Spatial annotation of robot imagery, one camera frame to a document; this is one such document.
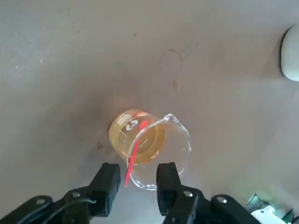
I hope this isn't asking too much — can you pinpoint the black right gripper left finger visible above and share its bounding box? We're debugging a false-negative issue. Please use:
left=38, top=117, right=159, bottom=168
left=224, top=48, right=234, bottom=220
left=0, top=162, right=121, bottom=224

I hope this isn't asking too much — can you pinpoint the green wrist circuit board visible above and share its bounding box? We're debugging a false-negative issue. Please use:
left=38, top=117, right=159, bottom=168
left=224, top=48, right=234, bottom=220
left=246, top=193, right=296, bottom=224

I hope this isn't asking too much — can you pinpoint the glass beaker with yellow solution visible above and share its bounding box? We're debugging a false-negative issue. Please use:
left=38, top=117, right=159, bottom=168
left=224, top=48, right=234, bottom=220
left=109, top=109, right=192, bottom=191

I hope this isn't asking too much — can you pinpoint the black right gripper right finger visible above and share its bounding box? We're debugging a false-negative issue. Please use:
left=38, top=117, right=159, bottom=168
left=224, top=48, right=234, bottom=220
left=156, top=162, right=257, bottom=224

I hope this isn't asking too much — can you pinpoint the red plastic stirrer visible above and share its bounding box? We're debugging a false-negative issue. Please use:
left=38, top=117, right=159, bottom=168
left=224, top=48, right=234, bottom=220
left=124, top=119, right=150, bottom=189

